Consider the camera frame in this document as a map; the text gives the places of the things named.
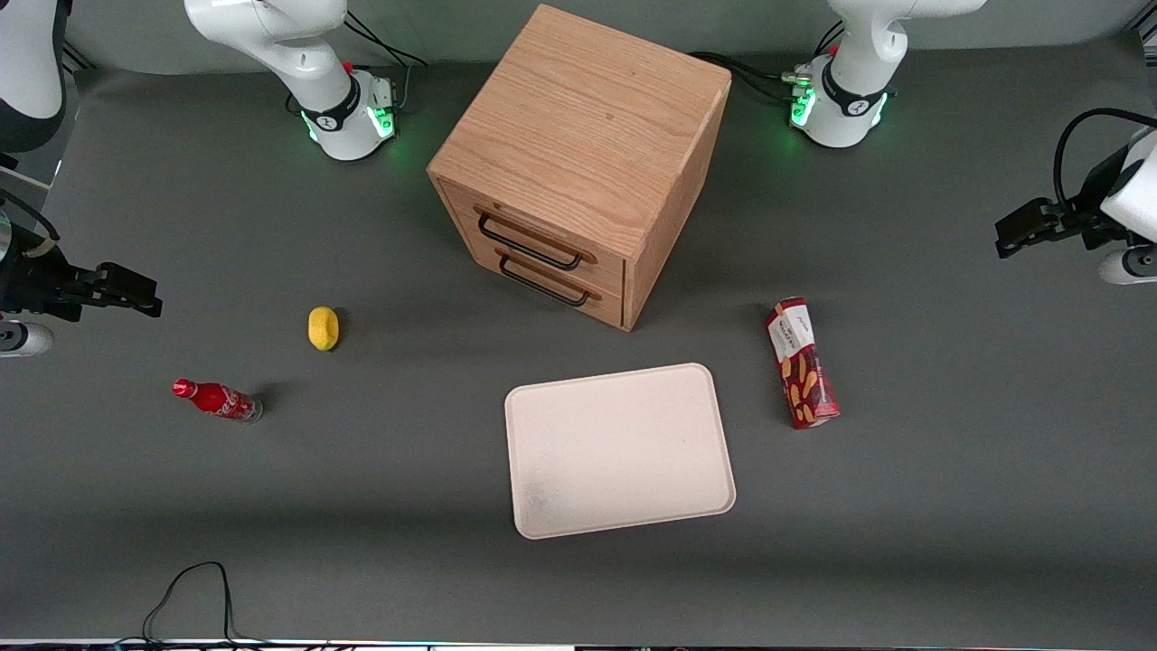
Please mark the dark grey table mat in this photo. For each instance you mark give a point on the dark grey table mat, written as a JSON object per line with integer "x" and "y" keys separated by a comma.
{"x": 271, "y": 506}

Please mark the smaller wooden drawer front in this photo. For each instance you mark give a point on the smaller wooden drawer front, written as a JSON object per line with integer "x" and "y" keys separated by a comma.
{"x": 610, "y": 309}

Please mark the cream plastic tray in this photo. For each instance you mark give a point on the cream plastic tray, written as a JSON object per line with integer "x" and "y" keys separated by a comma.
{"x": 615, "y": 452}

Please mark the larger wooden drawer front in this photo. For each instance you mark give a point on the larger wooden drawer front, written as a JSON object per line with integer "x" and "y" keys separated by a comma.
{"x": 610, "y": 269}

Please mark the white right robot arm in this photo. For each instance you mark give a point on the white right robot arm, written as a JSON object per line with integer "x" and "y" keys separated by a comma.
{"x": 298, "y": 54}

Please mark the yellow lemon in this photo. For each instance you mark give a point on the yellow lemon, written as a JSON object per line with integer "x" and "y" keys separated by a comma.
{"x": 324, "y": 328}

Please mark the red cookie box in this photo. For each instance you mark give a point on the red cookie box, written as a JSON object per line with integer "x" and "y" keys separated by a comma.
{"x": 800, "y": 371}

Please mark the oak wooden drawer cabinet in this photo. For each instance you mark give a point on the oak wooden drawer cabinet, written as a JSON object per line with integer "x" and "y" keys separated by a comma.
{"x": 587, "y": 117}

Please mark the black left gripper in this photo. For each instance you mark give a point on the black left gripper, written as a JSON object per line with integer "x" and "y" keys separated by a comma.
{"x": 1082, "y": 224}

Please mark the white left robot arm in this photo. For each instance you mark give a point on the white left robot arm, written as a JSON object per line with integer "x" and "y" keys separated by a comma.
{"x": 854, "y": 81}

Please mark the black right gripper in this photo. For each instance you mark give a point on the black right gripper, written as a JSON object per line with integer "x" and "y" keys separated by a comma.
{"x": 34, "y": 276}

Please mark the red cola bottle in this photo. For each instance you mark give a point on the red cola bottle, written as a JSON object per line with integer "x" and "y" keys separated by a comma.
{"x": 217, "y": 399}

